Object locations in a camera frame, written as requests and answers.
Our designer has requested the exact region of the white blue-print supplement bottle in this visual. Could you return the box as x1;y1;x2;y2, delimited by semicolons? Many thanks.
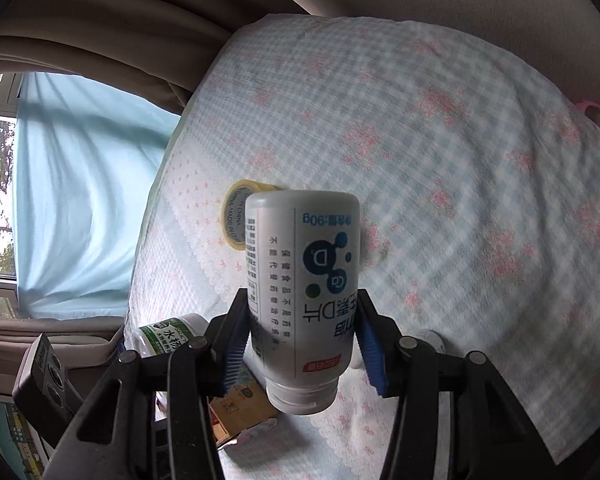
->
244;191;364;416

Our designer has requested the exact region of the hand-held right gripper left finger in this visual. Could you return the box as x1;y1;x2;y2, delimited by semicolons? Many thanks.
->
43;287;253;480

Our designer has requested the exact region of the white green-label bottle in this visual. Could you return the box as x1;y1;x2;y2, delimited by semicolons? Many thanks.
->
132;312;209;361

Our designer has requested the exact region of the light blue curtain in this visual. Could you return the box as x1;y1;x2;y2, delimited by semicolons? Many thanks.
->
12;72;182;319

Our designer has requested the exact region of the colourful printed board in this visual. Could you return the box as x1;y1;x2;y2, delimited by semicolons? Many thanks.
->
0;389;52;480

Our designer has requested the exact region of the checkered floral bed blanket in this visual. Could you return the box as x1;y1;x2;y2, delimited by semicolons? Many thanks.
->
121;12;600;467

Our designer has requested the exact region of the beige curtain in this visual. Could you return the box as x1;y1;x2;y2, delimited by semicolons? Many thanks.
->
0;0;306;117

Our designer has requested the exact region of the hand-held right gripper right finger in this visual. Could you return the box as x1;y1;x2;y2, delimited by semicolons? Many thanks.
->
352;287;562;480

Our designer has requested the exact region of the pink plastic ring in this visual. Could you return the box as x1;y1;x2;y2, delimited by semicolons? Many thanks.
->
575;99;600;142

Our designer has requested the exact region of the small brown cardboard box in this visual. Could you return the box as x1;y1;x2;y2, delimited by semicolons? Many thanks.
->
207;379;281;452

